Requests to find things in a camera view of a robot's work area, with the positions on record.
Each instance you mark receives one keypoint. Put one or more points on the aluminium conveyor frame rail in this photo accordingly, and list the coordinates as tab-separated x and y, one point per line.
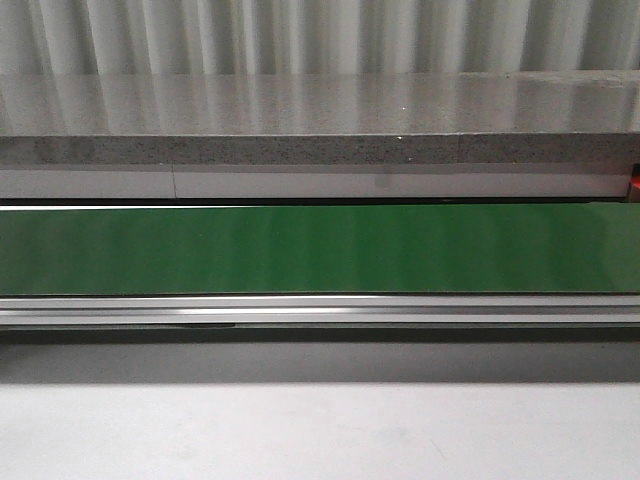
327	317

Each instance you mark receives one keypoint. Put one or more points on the green conveyor belt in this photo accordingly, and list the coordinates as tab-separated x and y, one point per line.
350	249

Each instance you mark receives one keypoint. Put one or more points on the grey stone counter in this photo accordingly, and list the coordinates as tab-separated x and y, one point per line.
178	137

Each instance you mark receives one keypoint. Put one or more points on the white pleated curtain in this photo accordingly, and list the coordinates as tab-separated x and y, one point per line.
307	37

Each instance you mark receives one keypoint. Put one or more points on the red plastic bin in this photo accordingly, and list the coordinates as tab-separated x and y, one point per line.
633	194

